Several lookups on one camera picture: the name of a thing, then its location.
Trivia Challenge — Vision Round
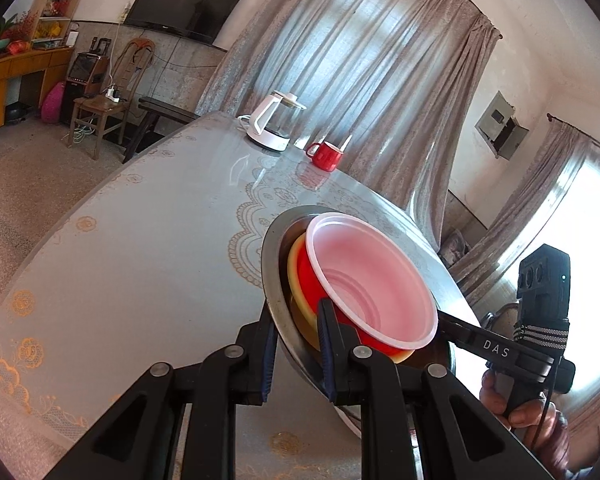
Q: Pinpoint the green potted plant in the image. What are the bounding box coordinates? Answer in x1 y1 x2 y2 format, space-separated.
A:
0 12 21 43

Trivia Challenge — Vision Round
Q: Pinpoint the black portable speaker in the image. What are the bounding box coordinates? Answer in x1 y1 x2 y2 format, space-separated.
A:
67 51 106 97

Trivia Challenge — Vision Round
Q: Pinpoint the person's right hand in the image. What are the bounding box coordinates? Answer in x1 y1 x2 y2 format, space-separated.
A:
482 370 571 466

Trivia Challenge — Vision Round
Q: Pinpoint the yellow plastic bowl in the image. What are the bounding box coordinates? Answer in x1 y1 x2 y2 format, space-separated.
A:
286 232 416 365

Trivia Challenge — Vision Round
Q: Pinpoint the black flat screen television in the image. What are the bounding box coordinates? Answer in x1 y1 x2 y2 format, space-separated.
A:
122 0 249 45

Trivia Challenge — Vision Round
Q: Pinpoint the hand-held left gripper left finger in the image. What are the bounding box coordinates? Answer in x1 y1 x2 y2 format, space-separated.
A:
45 301 281 480

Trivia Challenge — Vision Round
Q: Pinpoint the wooden chair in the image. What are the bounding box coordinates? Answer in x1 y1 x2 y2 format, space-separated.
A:
69 37 155 161

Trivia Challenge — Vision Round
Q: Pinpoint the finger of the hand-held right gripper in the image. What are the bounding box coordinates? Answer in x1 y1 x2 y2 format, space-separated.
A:
437 311 483 356

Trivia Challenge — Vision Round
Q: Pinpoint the dark wooden bench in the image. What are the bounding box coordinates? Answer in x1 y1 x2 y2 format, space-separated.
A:
122 96 201 163

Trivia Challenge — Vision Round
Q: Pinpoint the white electric glass kettle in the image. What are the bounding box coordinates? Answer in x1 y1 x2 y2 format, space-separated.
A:
237 90 307 153

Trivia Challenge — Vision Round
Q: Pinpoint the grey patterned cushion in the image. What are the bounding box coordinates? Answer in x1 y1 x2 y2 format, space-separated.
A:
440 230 473 267

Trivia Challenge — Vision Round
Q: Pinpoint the grey window curtain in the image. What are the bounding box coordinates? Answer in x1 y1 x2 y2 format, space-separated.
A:
450 115 600 436
195 0 503 256

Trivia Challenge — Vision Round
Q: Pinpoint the small wooden shelf with ornaments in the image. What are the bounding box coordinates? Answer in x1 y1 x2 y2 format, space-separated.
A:
27 0 81 51

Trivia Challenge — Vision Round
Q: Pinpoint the stainless steel bowl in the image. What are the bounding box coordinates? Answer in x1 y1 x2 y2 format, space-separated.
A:
260 205 456 441

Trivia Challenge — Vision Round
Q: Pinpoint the orange wooden desk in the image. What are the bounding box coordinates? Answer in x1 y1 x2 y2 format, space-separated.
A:
0 46 76 137

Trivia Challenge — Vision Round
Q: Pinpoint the red plastic bowl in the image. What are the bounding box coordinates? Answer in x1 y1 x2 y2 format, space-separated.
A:
304 212 438 358

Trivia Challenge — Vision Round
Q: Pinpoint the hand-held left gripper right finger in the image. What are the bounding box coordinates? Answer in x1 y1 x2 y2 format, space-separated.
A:
316 299 556 480

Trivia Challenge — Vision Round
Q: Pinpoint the red mug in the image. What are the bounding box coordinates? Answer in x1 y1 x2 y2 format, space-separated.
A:
306 141 344 172

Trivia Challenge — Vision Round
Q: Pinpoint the pink bag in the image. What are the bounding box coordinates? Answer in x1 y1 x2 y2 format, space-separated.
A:
41 80 66 124

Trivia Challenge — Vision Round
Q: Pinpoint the grey wall electrical box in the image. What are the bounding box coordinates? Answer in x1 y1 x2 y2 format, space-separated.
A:
475 91 530 162

